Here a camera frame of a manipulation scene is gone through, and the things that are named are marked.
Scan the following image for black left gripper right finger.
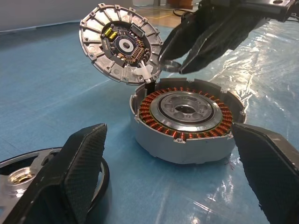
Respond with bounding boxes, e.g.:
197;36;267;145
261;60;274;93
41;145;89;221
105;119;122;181
231;122;299;224

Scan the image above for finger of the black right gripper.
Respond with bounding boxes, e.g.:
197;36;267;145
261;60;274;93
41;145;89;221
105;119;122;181
158;3;225;63
178;10;270;75

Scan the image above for black-rimmed silver spoked rotor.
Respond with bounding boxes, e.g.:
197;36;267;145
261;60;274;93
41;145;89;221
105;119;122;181
0;147;110;224

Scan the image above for white backdrop panel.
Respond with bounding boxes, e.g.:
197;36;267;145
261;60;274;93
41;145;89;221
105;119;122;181
0;0;140;34

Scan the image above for blue plastic table sheet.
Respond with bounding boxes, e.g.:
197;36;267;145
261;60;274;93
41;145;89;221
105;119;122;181
0;17;299;224

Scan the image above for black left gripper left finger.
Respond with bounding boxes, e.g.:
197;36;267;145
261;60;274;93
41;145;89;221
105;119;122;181
0;123;108;224

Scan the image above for silver motor lid circuit board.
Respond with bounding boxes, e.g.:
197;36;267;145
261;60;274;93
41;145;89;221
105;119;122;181
78;2;164;86

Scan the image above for grey motor housing copper windings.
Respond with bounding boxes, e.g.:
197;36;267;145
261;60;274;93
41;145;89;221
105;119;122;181
129;78;247;165

